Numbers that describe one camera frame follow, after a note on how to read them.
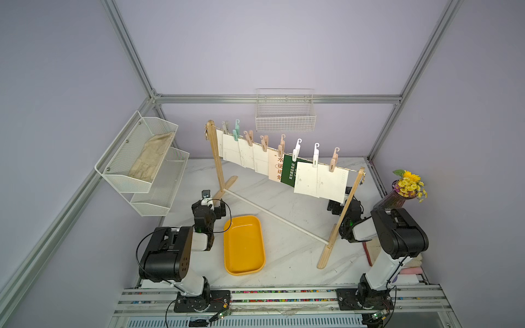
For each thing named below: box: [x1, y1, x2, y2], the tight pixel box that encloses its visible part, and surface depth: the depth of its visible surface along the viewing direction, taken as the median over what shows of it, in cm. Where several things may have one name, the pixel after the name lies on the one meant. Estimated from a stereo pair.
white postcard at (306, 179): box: [293, 161, 320, 199], surface depth 68 cm
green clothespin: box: [232, 118, 240, 142], surface depth 69 cm
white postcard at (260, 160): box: [252, 142, 269, 176], surface depth 73 cm
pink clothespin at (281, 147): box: [277, 133, 286, 160], surface depth 65 cm
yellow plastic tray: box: [223, 215, 266, 277], surface depth 92 cm
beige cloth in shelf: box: [127, 131, 175, 184], surface depth 81 cm
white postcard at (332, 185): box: [316, 164, 350, 204], surface depth 62 cm
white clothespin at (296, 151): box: [291, 138, 303, 162], surface depth 63 cm
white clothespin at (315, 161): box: [312, 142, 320, 168], surface depth 61 cm
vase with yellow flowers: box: [373, 169, 429, 210], surface depth 81 cm
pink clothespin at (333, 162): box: [328, 146, 341, 173], surface depth 59 cm
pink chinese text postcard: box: [267, 148, 285, 183], surface depth 71 cm
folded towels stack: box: [391, 253, 424, 285], surface depth 81 cm
